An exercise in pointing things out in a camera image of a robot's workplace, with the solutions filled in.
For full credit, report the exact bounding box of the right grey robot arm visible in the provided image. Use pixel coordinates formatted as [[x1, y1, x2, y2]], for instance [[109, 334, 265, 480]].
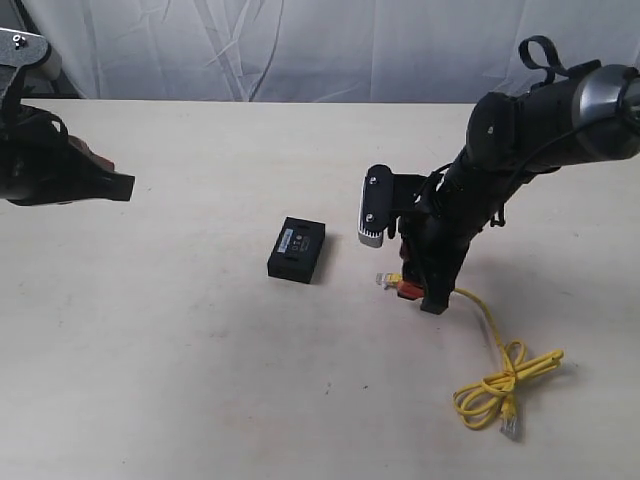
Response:
[[398, 65, 639, 315]]

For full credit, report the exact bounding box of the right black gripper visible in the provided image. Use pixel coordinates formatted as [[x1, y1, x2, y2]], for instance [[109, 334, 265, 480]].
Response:
[[397, 160, 506, 315]]

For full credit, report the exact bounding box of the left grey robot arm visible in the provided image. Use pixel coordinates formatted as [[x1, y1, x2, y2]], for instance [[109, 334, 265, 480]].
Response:
[[1, 67, 135, 206]]

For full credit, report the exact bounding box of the small black box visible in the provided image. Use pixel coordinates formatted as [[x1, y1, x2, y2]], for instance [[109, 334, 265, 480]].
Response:
[[267, 217, 326, 284]]

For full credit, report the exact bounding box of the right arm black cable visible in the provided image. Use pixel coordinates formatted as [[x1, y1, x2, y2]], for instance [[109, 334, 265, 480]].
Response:
[[492, 34, 636, 229]]

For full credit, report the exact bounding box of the yellow ethernet cable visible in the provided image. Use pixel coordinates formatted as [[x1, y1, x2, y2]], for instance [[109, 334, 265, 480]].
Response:
[[374, 271, 565, 442]]

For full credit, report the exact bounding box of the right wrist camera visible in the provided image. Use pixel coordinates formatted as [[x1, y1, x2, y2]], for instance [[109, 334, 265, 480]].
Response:
[[358, 164, 427, 248]]

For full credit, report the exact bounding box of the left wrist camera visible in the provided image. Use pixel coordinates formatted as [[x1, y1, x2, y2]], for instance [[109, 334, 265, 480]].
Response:
[[1, 28, 62, 81]]

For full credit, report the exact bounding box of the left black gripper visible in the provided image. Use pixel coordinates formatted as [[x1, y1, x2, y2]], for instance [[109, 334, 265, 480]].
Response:
[[1, 105, 135, 206]]

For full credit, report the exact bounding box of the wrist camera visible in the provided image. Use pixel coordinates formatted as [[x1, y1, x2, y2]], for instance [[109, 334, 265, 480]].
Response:
[[358, 164, 427, 248], [1, 28, 62, 81]]

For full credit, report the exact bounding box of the white backdrop curtain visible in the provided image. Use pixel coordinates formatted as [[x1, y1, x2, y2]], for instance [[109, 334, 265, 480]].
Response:
[[1, 1, 639, 103]]

